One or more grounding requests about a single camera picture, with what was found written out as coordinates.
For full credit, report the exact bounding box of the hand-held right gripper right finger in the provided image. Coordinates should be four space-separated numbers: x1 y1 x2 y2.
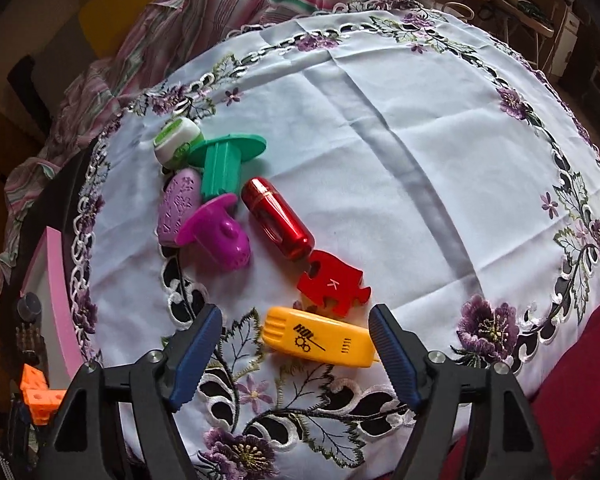
368 303 553 480

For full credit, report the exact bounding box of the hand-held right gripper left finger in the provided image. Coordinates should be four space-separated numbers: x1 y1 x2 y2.
37 302 224 480

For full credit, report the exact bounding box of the yellow plastic toy with print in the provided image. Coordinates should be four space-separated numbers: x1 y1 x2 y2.
261 306 381 369

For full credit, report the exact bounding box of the magenta plastic plunger toy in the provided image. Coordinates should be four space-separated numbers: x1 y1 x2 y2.
175 195 252 267

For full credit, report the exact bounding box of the purple oval patterned case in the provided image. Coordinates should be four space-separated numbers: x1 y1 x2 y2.
157 168 202 248

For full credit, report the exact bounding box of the pink tray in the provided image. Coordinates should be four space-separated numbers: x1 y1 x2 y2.
20 225 88 386

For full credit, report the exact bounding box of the green plastic plunger toy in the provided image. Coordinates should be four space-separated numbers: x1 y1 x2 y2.
186 133 268 202

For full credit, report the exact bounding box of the green and white round toy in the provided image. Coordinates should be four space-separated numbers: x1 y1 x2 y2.
153 117 204 171

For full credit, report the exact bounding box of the red puzzle piece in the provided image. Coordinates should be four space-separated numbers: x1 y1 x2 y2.
296 249 372 319

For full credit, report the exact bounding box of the red metallic capsule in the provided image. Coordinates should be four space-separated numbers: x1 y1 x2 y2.
241 177 314 261

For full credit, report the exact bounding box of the orange perforated block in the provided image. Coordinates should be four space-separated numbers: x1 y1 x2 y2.
20 364 67 426

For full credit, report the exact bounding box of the grey round cup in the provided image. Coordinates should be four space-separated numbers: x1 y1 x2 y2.
17 294 42 321

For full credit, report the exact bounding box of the dark red cloth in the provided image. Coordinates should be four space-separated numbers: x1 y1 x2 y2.
450 295 600 480

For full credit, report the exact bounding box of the white embroidered floral tablecloth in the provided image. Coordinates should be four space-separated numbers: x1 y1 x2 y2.
27 7 600 480

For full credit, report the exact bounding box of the pink green striped cloth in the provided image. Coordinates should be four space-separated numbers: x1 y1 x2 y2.
0 0 416 271

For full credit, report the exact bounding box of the yellow chair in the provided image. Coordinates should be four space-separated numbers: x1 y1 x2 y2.
78 0 177 58

